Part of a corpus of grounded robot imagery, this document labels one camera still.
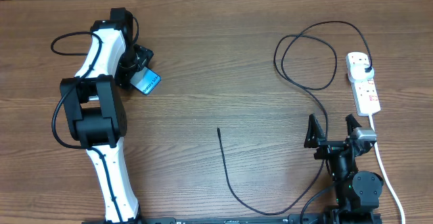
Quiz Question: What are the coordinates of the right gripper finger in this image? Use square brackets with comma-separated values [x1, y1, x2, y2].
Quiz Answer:
[345, 114, 361, 136]
[304, 114, 326, 148]

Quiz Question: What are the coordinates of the blue screen smartphone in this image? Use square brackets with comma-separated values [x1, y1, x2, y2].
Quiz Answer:
[130, 67, 161, 95]

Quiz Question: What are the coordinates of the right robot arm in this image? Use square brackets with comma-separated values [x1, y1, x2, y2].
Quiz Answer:
[299, 114, 384, 223]

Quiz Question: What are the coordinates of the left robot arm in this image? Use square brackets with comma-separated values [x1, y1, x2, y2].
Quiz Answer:
[53, 7, 161, 223]

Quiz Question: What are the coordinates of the white power strip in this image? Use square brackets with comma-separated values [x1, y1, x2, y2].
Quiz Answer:
[346, 51, 381, 116]

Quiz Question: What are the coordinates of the white power strip cord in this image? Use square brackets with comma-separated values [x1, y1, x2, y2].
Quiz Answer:
[367, 114, 407, 224]

